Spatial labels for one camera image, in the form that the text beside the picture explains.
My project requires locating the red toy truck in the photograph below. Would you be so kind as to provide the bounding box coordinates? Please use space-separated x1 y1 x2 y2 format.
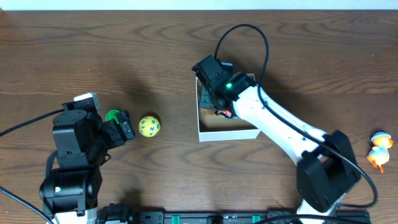
215 110 238 119

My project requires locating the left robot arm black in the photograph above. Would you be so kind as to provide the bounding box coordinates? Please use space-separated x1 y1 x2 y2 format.
39 110 135 219

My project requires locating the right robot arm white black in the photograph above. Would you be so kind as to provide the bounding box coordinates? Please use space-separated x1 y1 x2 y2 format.
192 55 361 223

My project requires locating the green ribbed plastic wheel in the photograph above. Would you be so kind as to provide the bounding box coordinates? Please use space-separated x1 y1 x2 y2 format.
105 110 119 123

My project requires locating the white cardboard box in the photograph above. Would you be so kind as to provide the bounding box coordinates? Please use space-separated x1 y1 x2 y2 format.
195 78 261 142

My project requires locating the yellow ball with blue letters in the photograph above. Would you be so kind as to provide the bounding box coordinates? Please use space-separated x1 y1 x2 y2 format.
138 116 161 138

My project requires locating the orange duck toy blue hat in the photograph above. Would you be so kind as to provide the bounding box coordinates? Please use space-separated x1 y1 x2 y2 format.
366 131 394 174

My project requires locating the black rail at table edge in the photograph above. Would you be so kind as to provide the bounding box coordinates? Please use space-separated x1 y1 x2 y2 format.
95 203 372 224

